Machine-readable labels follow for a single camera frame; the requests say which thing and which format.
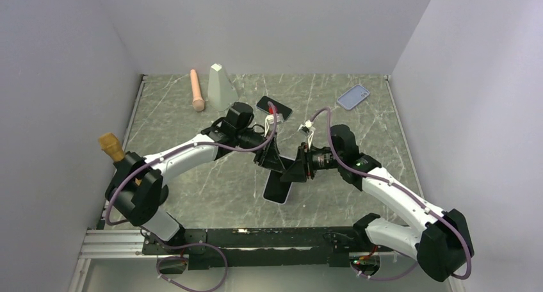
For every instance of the wooden handle tool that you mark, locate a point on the wooden handle tool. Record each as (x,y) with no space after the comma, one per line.
(125,164)

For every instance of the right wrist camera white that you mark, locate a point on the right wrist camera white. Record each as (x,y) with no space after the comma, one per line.
(307,130)

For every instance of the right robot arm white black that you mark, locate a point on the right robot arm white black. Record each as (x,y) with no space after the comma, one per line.
(438,240)

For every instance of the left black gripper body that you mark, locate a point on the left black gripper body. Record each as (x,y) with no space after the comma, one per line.
(262,155)

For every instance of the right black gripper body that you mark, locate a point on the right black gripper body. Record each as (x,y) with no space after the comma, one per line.
(307,159)

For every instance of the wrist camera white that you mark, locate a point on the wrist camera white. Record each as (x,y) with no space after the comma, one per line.
(307,130)
(271,122)

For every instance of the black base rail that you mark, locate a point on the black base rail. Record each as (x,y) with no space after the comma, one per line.
(251,247)

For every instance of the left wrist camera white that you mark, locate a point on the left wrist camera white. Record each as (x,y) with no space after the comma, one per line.
(271,122)

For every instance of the aluminium frame rail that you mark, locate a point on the aluminium frame rail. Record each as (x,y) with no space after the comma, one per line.
(129,244)

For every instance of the pink cylindrical handle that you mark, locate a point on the pink cylindrical handle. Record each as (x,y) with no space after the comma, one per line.
(198,102)

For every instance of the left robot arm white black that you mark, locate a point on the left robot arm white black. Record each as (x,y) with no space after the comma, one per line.
(139,186)

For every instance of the grey trapezoid block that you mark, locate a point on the grey trapezoid block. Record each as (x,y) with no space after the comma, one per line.
(221,93)

